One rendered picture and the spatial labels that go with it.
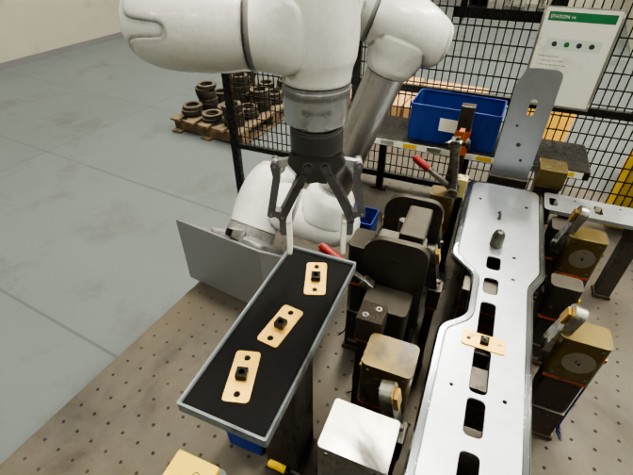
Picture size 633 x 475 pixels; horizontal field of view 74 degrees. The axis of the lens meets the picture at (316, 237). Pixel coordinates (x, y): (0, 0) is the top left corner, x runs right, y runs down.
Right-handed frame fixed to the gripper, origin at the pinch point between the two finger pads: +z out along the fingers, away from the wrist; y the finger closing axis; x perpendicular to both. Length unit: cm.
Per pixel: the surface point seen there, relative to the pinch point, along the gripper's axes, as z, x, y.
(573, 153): 23, 76, 88
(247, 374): 9.0, -20.4, -9.9
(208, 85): 92, 353, -105
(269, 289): 9.8, -2.6, -8.3
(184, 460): 9.9, -31.9, -16.3
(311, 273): 8.6, 0.3, -0.9
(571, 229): 20, 28, 64
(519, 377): 25.8, -9.7, 38.3
